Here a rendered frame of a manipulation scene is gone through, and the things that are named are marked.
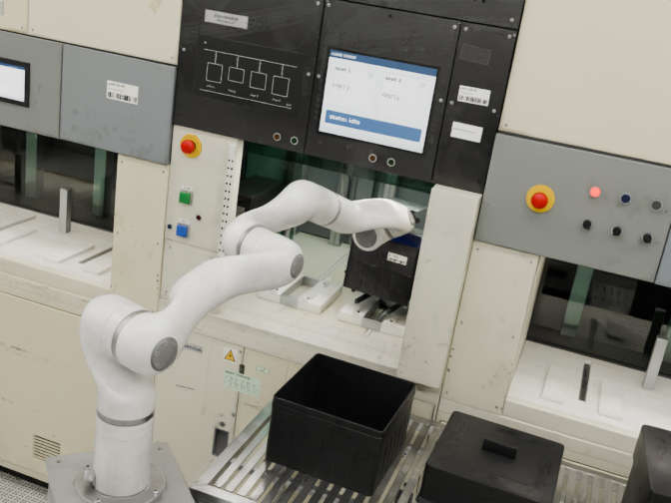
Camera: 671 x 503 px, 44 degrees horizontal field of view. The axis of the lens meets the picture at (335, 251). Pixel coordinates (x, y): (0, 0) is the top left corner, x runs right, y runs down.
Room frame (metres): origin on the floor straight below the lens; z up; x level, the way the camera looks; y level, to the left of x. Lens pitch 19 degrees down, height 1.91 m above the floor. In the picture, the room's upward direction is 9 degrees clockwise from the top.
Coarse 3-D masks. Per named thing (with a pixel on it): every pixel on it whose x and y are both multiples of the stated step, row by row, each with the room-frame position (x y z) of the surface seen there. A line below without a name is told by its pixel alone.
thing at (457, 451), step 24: (456, 432) 1.79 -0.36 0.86; (480, 432) 1.81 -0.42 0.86; (504, 432) 1.83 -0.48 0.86; (432, 456) 1.67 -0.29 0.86; (456, 456) 1.68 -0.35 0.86; (480, 456) 1.70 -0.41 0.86; (504, 456) 1.71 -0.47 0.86; (528, 456) 1.73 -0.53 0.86; (552, 456) 1.75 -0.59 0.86; (432, 480) 1.63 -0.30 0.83; (456, 480) 1.61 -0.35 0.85; (480, 480) 1.60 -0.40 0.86; (504, 480) 1.62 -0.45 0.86; (528, 480) 1.63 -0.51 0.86; (552, 480) 1.65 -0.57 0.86
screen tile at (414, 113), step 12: (384, 72) 2.11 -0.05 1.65; (384, 84) 2.11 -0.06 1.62; (396, 84) 2.10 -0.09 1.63; (408, 84) 2.10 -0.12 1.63; (420, 96) 2.09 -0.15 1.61; (384, 108) 2.11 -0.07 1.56; (396, 108) 2.10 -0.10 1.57; (408, 108) 2.09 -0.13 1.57; (420, 108) 2.08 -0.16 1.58; (408, 120) 2.09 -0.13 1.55; (420, 120) 2.08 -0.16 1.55
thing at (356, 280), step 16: (416, 208) 2.40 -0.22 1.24; (352, 240) 2.37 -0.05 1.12; (352, 256) 2.36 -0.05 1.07; (368, 256) 2.34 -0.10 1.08; (384, 256) 2.32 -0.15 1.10; (400, 256) 2.31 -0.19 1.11; (416, 256) 2.29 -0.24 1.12; (352, 272) 2.35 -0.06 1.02; (368, 272) 2.33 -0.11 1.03; (384, 272) 2.32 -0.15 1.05; (400, 272) 2.30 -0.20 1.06; (352, 288) 2.34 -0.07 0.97; (368, 288) 2.32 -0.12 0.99; (384, 288) 2.31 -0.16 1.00; (400, 288) 2.29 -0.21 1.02; (400, 304) 2.38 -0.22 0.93
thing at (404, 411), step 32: (288, 384) 1.78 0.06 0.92; (320, 384) 1.95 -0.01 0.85; (352, 384) 1.93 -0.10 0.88; (384, 384) 1.90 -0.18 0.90; (288, 416) 1.69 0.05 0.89; (320, 416) 1.66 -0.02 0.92; (352, 416) 1.92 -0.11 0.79; (384, 416) 1.89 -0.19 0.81; (288, 448) 1.69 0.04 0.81; (320, 448) 1.66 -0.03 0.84; (352, 448) 1.64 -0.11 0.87; (384, 448) 1.66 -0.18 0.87; (352, 480) 1.63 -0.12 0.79
